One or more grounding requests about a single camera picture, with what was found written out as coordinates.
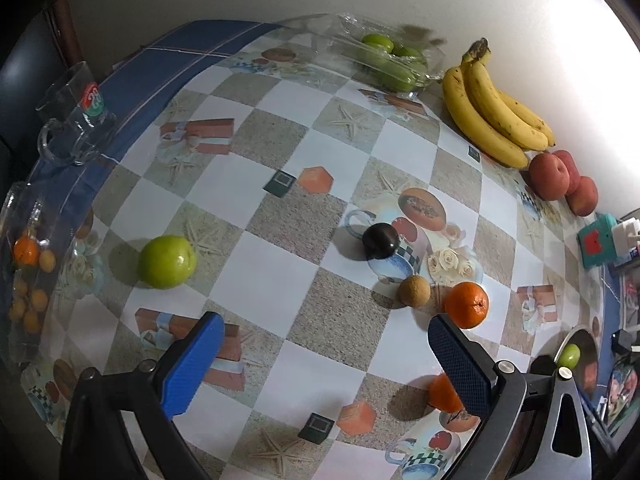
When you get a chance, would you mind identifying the red peach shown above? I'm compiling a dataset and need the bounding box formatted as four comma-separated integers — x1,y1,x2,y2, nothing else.
529,152,571,202

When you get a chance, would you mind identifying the clear box of kumquats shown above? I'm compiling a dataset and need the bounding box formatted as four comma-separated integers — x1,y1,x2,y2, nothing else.
0,180,66,376

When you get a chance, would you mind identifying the bowl with green fruit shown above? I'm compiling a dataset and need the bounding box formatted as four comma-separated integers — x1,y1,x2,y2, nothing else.
550,324,601,403

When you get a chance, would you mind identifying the dark plum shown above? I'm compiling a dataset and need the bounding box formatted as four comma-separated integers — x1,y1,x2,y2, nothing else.
362,222,401,260

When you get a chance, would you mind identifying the pile of kumquats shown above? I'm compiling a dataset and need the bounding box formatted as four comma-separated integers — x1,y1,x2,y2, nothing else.
10,237,57,333

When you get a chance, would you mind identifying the clear plastic fruit package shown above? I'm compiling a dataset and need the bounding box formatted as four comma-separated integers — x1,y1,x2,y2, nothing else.
305,12,448,101

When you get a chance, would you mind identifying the red apple, middle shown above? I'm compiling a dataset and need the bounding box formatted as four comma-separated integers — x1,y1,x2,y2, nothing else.
552,149,582,196

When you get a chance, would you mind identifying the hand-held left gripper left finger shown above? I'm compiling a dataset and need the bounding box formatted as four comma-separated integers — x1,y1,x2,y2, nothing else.
59,311,227,480

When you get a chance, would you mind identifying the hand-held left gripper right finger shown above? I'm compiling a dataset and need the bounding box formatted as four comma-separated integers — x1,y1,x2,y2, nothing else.
427,313,593,480

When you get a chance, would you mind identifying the brown kiwi fruit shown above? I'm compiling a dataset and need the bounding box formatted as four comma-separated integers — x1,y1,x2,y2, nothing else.
398,275,431,307

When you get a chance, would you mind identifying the red apple, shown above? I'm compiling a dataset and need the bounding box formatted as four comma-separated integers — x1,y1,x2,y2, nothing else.
552,149,582,196
566,176,599,217

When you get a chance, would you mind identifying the pink snack packet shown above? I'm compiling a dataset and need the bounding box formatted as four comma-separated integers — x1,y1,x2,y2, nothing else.
597,360,640,436

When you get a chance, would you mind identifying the checkered printed tablecloth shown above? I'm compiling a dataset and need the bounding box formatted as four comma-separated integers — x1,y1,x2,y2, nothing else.
10,20,616,480

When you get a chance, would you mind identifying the red apple, right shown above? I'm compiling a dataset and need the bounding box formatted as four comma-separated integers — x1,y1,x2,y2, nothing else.
566,176,599,217

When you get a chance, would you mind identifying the orange tangerine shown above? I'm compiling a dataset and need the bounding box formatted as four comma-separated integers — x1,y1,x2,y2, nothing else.
443,281,490,330
429,372,466,413

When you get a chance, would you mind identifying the red and white packet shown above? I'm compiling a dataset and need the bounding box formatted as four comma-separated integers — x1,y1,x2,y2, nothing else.
620,265,640,331

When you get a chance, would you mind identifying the teal plastic box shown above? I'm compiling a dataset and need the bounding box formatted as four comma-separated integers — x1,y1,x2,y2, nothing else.
577,212,621,268

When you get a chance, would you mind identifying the clear glass mug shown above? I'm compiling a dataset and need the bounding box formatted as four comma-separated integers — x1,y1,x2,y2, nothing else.
37,61,117,167

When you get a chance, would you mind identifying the black charger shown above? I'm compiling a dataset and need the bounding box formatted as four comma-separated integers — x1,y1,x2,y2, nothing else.
611,329,640,361

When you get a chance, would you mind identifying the yellow banana bunch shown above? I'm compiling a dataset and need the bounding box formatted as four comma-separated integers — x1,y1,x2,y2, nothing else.
442,37,557,169

